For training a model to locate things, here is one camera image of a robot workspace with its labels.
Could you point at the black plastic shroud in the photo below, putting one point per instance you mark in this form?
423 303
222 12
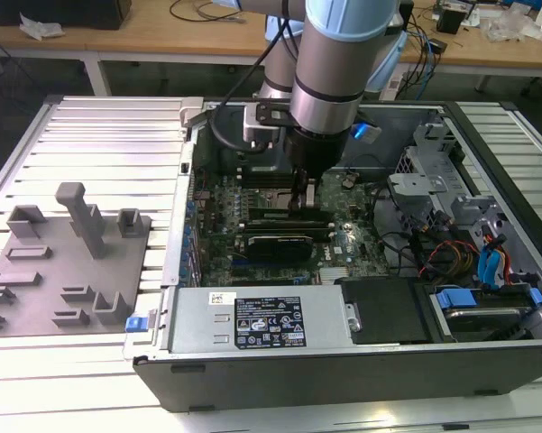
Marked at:
388 311

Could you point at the silver metal drive cage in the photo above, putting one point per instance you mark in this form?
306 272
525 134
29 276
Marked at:
415 185

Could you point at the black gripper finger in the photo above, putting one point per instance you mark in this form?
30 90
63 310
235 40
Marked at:
298 189
312 194

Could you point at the green motherboard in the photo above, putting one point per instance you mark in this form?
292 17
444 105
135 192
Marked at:
342 243

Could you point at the white power adapter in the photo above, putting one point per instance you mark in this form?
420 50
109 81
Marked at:
391 86

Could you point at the grey parts rack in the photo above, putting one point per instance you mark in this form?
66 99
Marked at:
49 270

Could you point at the black open PC case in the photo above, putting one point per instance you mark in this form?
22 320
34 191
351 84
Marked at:
342 379

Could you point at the small black adapter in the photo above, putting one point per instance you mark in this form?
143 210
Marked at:
437 46

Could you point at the hard disk blue carrier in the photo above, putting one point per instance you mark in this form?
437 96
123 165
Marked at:
478 315

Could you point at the silver CPU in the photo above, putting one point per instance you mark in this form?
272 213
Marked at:
279 202

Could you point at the blue case latch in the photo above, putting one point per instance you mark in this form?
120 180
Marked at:
135 325

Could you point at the tall black box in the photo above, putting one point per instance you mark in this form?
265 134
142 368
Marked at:
407 13

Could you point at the silver power supply unit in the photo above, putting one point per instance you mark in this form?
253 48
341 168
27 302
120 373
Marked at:
198 325

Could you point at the wooden desk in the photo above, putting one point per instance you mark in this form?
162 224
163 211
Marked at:
140 36

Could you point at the coin battery holder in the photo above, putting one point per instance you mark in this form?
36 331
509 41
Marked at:
348 180

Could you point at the white wrist camera black mount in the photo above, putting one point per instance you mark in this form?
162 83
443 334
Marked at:
257 131

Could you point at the CPU socket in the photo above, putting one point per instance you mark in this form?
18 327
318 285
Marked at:
265 203

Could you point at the black RAM slot bank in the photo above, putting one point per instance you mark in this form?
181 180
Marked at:
288 229
261 181

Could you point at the silver chipset heatsink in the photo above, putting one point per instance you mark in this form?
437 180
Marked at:
338 275

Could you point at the black graphics card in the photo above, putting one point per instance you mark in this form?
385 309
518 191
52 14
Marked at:
279 248

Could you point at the clear plastic bags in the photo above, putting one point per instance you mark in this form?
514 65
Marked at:
509 22

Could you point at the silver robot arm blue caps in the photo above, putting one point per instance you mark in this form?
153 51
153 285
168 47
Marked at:
324 67

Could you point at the white crumpled paper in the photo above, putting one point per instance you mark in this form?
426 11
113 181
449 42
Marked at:
40 26

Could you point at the large black box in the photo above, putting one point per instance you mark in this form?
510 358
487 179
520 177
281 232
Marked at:
72 13

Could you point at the small black box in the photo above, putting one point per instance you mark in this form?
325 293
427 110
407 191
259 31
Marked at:
451 20

